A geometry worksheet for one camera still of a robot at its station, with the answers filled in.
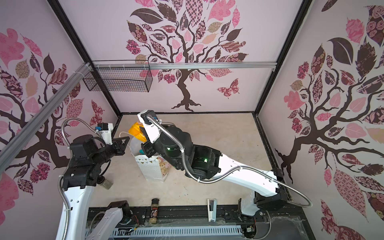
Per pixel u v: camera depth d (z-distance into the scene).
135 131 0.49
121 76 0.95
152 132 0.40
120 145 0.58
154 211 0.72
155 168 0.74
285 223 0.71
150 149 0.43
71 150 0.46
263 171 0.41
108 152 0.55
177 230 0.77
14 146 0.51
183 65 0.93
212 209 0.73
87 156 0.47
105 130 0.57
